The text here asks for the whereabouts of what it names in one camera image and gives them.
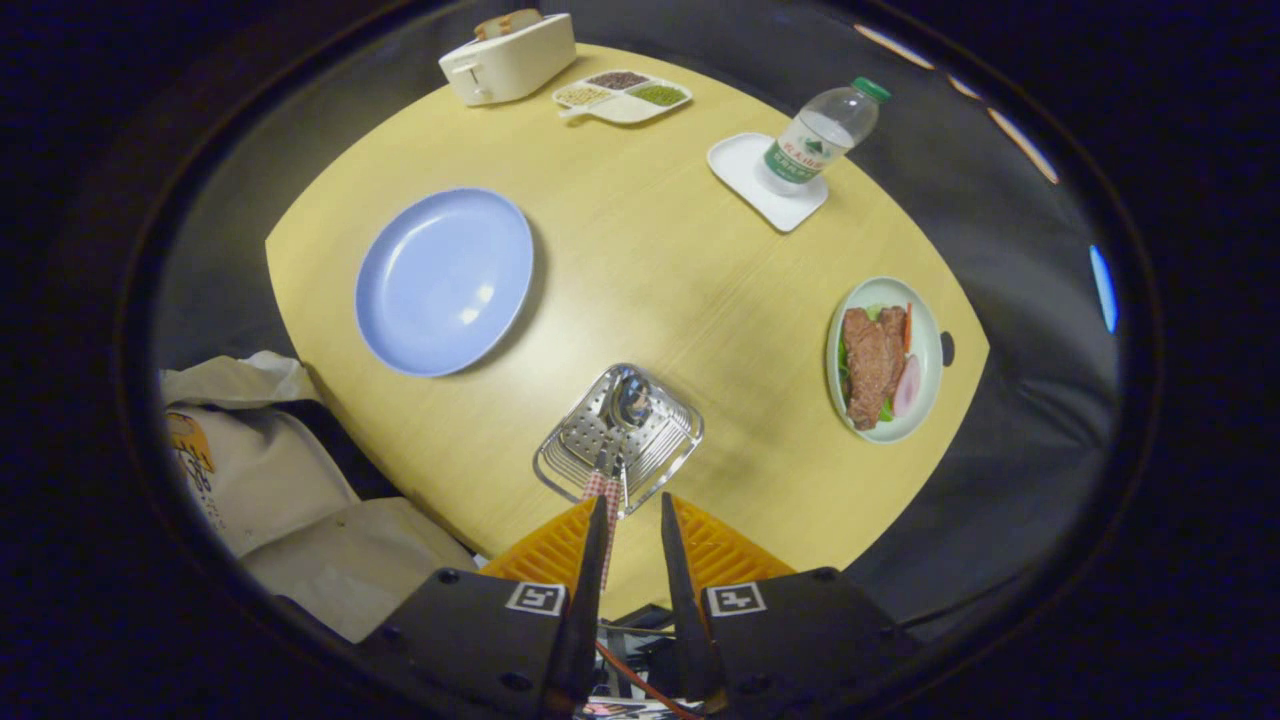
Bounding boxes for green lettuce leaf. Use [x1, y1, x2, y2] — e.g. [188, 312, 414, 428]
[838, 305, 896, 425]

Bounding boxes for perforated metal drain basket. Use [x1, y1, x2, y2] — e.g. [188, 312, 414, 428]
[532, 362, 705, 519]

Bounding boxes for blue plate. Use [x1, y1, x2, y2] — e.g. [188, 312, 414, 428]
[354, 187, 536, 379]

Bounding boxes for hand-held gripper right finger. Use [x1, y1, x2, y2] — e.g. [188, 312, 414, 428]
[660, 490, 921, 713]

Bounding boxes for clear green-capped water bottle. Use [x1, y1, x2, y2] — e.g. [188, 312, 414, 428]
[755, 77, 892, 197]

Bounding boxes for white square coaster tray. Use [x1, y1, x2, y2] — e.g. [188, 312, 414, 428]
[706, 132, 830, 234]

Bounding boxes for white divided dish with beans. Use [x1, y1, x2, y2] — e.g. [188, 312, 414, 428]
[552, 69, 693, 126]

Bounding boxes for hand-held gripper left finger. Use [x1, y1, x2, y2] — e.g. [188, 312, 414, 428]
[355, 495, 611, 716]

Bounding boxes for pale green oval plate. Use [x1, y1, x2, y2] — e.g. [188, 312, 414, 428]
[825, 276, 944, 445]

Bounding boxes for pink ham slice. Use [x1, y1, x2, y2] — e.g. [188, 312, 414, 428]
[892, 354, 922, 419]

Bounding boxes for brown steak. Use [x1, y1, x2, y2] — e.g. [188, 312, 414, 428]
[841, 306, 907, 431]

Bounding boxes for spoon with checked handle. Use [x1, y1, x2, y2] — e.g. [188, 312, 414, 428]
[596, 372, 654, 591]

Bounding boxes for cream toaster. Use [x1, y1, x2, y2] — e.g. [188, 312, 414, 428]
[438, 12, 578, 108]

